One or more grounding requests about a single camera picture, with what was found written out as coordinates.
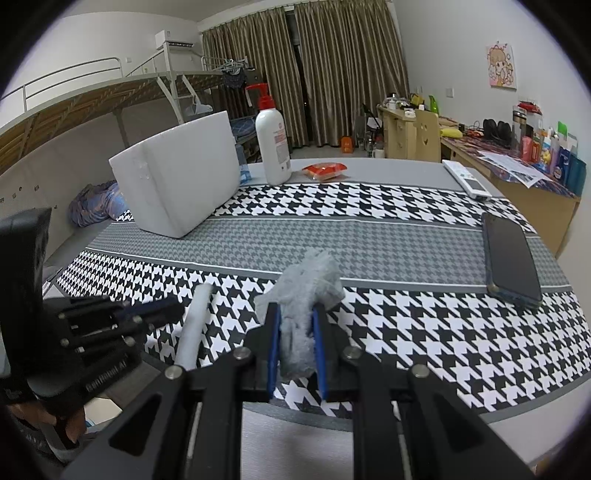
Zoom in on wooden smiley chair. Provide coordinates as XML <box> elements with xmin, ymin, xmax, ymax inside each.
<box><xmin>415</xmin><ymin>110</ymin><xmax>441</xmax><ymax>162</ymax></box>

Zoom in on white air conditioner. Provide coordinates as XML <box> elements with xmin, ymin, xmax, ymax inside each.
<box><xmin>154</xmin><ymin>30</ymin><xmax>194</xmax><ymax>50</ymax></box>

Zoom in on brown curtains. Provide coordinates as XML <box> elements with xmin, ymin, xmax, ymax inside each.
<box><xmin>202</xmin><ymin>1</ymin><xmax>411</xmax><ymax>147</ymax></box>

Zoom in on anime girl poster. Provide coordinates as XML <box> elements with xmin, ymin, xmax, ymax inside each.
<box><xmin>486</xmin><ymin>42</ymin><xmax>517</xmax><ymax>90</ymax></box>

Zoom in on blue plaid quilt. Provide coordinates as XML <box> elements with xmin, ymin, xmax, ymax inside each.
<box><xmin>68</xmin><ymin>180</ymin><xmax>128</xmax><ymax>228</ymax></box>

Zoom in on white paper sheets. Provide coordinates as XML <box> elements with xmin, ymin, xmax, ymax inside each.
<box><xmin>478</xmin><ymin>150</ymin><xmax>548</xmax><ymax>188</ymax></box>

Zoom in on left hand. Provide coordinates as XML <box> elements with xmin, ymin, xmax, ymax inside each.
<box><xmin>7</xmin><ymin>402</ymin><xmax>87</xmax><ymax>443</ymax></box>

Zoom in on orange box on floor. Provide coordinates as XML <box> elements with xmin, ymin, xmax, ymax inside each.
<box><xmin>341</xmin><ymin>136</ymin><xmax>355</xmax><ymax>154</ymax></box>

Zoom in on black smartphone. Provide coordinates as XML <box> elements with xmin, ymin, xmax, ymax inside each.
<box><xmin>482</xmin><ymin>213</ymin><xmax>542</xmax><ymax>309</ymax></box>

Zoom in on houndstooth table cloth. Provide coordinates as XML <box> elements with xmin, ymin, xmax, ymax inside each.
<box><xmin>55</xmin><ymin>182</ymin><xmax>590</xmax><ymax>414</ymax></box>

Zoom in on white foam box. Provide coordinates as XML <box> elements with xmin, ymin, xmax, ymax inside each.
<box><xmin>109</xmin><ymin>111</ymin><xmax>240</xmax><ymax>238</ymax></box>

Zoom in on white red pump bottle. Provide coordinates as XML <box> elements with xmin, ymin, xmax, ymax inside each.
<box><xmin>245</xmin><ymin>83</ymin><xmax>291</xmax><ymax>186</ymax></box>

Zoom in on wooden desk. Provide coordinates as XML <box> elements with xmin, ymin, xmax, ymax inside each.
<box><xmin>379</xmin><ymin>106</ymin><xmax>580</xmax><ymax>256</ymax></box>

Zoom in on metal bunk bed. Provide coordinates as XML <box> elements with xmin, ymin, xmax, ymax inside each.
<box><xmin>1</xmin><ymin>51</ymin><xmax>249</xmax><ymax>172</ymax></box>

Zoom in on grey fluffy cloth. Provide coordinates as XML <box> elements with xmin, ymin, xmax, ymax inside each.
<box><xmin>254</xmin><ymin>249</ymin><xmax>345</xmax><ymax>380</ymax></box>

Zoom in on white remote control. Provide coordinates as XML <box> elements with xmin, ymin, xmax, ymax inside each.
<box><xmin>442</xmin><ymin>160</ymin><xmax>492</xmax><ymax>201</ymax></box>

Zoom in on red snack packet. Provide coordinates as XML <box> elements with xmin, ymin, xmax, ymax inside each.
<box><xmin>301</xmin><ymin>162</ymin><xmax>348</xmax><ymax>182</ymax></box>

